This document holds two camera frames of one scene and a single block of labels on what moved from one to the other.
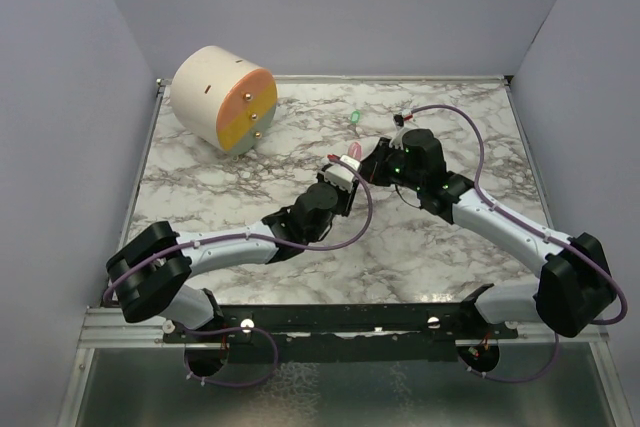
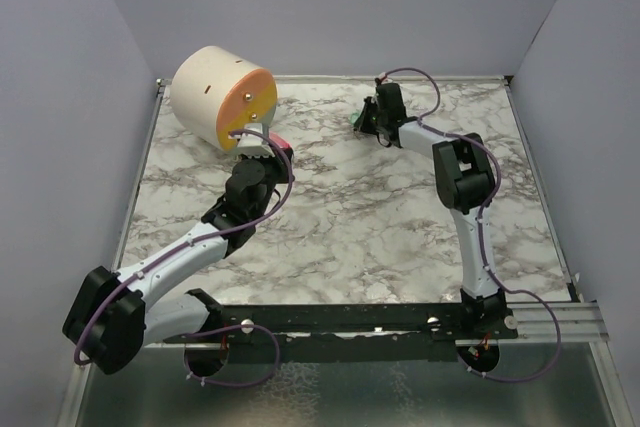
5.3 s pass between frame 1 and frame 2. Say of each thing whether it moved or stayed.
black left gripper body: moved
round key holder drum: stayed
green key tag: stayed
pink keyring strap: moved
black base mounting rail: stayed
